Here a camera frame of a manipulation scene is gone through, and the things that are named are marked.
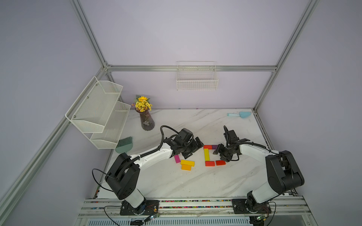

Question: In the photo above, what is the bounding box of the teal scoop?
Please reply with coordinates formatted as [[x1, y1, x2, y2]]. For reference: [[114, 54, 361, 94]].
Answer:
[[227, 111, 252, 119]]

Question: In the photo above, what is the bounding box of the aluminium front rail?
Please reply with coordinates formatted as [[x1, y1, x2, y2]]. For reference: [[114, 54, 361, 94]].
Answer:
[[78, 196, 312, 218]]

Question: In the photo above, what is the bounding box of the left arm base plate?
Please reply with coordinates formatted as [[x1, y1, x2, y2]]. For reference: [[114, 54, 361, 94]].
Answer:
[[120, 199, 160, 216]]

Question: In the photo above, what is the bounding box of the lower white mesh shelf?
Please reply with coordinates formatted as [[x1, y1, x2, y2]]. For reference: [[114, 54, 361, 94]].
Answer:
[[90, 101, 131, 149]]

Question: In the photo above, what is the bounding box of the dark glass vase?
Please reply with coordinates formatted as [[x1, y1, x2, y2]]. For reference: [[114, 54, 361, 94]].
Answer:
[[139, 110, 155, 131]]

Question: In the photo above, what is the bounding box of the magenta block lower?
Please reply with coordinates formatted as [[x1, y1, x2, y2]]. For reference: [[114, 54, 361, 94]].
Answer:
[[174, 155, 181, 164]]

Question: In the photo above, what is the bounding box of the yellow flower bouquet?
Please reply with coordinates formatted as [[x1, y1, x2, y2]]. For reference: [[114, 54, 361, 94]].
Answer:
[[134, 96, 153, 113]]

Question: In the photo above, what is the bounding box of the white mesh shelf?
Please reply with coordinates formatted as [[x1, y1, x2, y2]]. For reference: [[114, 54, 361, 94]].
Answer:
[[90, 101, 131, 149], [65, 77, 123, 133]]

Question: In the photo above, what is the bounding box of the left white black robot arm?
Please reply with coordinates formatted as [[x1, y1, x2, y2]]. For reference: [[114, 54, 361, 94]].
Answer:
[[91, 125, 204, 215]]

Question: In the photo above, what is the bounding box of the upper white mesh shelf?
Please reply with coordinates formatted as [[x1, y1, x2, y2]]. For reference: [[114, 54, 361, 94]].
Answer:
[[65, 77, 123, 133]]

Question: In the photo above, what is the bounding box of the white wire wall basket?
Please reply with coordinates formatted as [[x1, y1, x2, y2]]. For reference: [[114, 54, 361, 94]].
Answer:
[[176, 61, 219, 91]]

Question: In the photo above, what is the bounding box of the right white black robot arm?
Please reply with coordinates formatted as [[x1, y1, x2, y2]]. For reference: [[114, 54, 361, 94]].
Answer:
[[213, 139, 305, 212]]

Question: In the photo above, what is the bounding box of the yellow large block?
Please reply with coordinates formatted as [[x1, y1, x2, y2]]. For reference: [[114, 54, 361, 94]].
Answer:
[[180, 160, 195, 167]]

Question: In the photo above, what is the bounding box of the orange block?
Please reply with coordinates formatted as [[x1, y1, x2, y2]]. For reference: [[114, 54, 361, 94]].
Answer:
[[181, 165, 192, 171]]

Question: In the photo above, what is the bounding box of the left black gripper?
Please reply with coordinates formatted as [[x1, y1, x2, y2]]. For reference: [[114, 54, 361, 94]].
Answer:
[[181, 137, 204, 160]]

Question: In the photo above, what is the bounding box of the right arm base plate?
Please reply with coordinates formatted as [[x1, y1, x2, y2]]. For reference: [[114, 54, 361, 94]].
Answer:
[[232, 199, 272, 214]]

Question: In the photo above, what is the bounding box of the red block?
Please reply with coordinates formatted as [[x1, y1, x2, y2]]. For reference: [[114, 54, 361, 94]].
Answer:
[[205, 161, 216, 167], [216, 160, 226, 166], [203, 145, 213, 150]]

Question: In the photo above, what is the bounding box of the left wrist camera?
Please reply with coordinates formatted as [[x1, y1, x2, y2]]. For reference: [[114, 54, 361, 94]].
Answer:
[[176, 128, 193, 143]]

